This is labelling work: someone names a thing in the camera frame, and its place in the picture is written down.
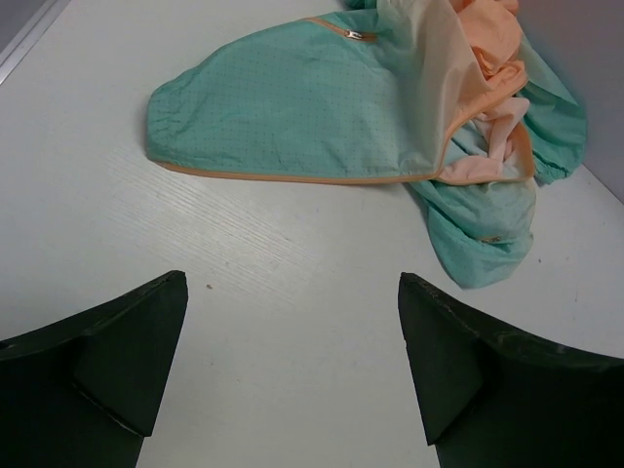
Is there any aluminium table edge rail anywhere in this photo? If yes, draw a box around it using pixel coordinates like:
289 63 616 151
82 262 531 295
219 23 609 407
0 0 69 83

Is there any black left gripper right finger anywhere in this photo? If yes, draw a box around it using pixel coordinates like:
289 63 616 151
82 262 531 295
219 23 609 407
398 273 623 467

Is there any teal and peach jacket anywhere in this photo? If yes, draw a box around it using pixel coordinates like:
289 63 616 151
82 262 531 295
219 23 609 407
145 1 587 289

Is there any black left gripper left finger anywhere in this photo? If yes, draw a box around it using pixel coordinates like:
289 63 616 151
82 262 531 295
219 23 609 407
1 270 188 467

